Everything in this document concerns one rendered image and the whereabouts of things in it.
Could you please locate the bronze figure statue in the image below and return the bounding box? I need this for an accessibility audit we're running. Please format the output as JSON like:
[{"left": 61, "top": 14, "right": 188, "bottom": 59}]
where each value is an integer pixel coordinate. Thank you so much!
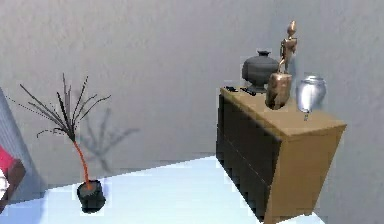
[{"left": 264, "top": 20, "right": 298, "bottom": 111}]

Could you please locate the silver glass vase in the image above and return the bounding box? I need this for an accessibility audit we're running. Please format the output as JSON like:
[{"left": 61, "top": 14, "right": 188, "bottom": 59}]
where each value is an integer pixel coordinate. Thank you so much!
[{"left": 295, "top": 74, "right": 328, "bottom": 122}]

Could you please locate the dark grey round vase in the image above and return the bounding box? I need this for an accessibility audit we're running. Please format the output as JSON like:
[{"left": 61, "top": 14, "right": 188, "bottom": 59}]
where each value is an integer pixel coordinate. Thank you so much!
[{"left": 241, "top": 50, "right": 280, "bottom": 94}]

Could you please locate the bed with red cover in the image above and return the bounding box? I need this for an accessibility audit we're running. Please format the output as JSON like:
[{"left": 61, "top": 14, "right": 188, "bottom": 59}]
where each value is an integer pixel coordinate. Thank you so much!
[{"left": 0, "top": 144, "right": 27, "bottom": 214}]

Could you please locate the house plant in black pot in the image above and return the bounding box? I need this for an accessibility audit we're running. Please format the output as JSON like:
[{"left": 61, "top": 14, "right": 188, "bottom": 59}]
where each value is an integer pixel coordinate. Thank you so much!
[{"left": 5, "top": 72, "right": 112, "bottom": 214}]

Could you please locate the brown chest of drawers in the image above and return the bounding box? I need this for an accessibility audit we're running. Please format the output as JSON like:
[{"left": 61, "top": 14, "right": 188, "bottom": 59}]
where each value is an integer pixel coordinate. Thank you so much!
[{"left": 215, "top": 86, "right": 348, "bottom": 224}]

